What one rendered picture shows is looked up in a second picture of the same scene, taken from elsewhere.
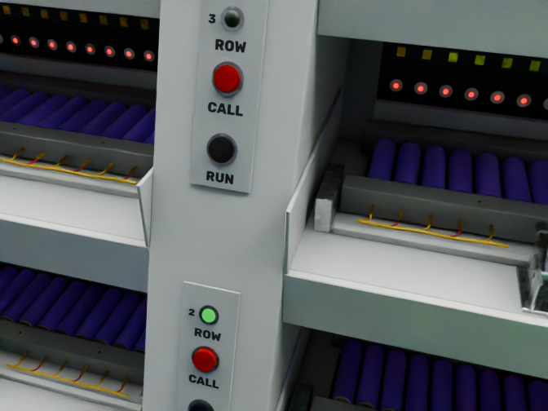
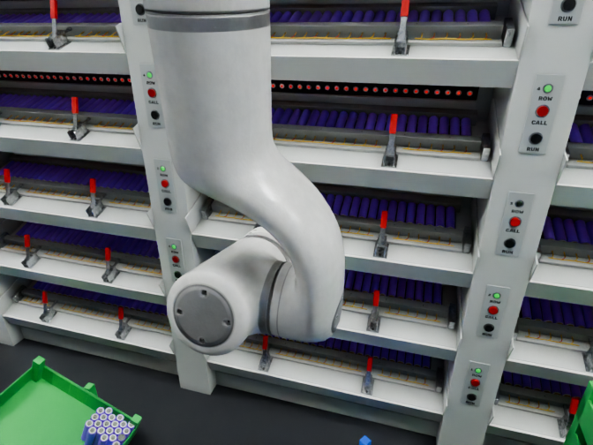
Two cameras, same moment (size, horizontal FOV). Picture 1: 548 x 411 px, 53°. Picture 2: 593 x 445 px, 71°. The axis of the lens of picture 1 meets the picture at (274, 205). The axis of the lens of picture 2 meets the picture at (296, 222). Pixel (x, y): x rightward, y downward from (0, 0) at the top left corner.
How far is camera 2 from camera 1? 0.59 m
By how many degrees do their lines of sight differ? 10
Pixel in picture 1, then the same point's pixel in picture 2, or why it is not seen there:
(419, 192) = (572, 245)
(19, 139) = (398, 229)
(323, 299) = (542, 289)
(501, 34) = not seen: outside the picture
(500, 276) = not seen: outside the picture
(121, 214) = (454, 260)
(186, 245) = (490, 273)
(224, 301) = (503, 290)
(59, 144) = (416, 230)
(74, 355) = (413, 306)
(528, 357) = not seen: outside the picture
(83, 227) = (444, 267)
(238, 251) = (511, 275)
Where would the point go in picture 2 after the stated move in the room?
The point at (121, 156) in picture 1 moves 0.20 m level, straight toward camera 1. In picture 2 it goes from (444, 235) to (510, 290)
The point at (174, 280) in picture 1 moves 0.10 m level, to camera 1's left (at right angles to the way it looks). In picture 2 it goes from (483, 284) to (430, 282)
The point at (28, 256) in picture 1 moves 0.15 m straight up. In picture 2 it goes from (416, 276) to (426, 208)
